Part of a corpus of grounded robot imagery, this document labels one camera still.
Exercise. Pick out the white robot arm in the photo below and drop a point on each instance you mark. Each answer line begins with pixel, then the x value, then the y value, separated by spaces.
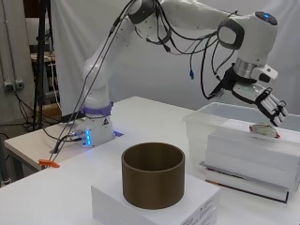
pixel 103 62

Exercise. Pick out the grey wall conduit pipe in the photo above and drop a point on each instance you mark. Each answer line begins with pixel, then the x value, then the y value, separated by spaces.
pixel 9 47

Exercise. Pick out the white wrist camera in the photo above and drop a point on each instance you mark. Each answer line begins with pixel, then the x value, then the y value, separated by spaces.
pixel 265 73

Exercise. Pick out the orange clamp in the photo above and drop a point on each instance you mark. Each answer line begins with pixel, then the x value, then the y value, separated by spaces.
pixel 48 163

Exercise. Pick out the brown round tub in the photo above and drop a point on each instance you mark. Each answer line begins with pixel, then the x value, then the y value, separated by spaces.
pixel 153 187

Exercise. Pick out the white book with black cover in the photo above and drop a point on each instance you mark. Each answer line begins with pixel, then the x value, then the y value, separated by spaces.
pixel 250 187

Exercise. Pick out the white hanging sheet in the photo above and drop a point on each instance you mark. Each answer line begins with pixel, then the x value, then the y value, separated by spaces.
pixel 156 78

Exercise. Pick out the brown cardboard box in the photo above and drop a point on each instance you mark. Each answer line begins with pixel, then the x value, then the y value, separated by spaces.
pixel 50 111

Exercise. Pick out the clear plastic storage box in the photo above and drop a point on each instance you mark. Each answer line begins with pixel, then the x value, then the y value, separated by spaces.
pixel 200 125

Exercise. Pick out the white flat box stand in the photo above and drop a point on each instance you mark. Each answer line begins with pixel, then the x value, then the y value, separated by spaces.
pixel 109 203

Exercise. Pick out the black tripod stand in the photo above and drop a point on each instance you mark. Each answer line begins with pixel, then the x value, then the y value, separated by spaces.
pixel 41 62

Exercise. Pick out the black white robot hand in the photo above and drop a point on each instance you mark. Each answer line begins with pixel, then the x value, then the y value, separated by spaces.
pixel 247 90

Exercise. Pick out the grey electrical junction box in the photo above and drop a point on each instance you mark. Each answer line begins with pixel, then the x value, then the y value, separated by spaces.
pixel 18 84

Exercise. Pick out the silver red foil packet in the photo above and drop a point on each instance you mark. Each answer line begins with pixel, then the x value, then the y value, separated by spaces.
pixel 264 131

